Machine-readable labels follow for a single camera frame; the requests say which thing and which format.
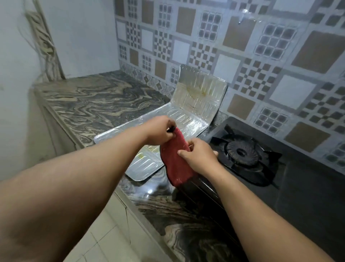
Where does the black burner grate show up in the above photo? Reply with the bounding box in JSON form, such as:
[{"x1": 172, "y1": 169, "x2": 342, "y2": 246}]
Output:
[{"x1": 210, "y1": 124, "x2": 283, "y2": 187}]

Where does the person's left hand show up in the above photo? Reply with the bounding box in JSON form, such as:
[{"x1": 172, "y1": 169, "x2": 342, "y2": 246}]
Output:
[{"x1": 141, "y1": 115, "x2": 177, "y2": 146}]

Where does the red cleaning cloth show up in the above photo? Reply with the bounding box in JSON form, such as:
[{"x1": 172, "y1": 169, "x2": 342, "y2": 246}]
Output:
[{"x1": 160, "y1": 126, "x2": 199, "y2": 188}]

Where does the aluminium foil splash guard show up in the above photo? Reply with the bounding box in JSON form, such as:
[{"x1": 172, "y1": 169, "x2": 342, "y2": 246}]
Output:
[{"x1": 93, "y1": 64, "x2": 228, "y2": 182}]

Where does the person's right forearm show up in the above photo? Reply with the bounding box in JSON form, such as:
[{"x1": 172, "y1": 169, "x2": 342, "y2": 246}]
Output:
[{"x1": 207, "y1": 167, "x2": 335, "y2": 262}]

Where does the black gas stove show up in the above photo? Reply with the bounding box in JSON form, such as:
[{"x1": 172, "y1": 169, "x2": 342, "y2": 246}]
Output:
[{"x1": 172, "y1": 116, "x2": 345, "y2": 262}]

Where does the leaning patterned board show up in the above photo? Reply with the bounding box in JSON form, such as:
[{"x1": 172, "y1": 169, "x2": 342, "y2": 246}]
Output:
[{"x1": 24, "y1": 0, "x2": 65, "y2": 81}]

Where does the person's left forearm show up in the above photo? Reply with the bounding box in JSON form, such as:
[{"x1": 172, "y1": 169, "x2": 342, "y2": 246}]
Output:
[{"x1": 0, "y1": 129, "x2": 151, "y2": 262}]

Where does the person's right hand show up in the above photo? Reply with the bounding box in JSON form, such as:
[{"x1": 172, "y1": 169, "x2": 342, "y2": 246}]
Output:
[{"x1": 177, "y1": 137, "x2": 220, "y2": 176}]

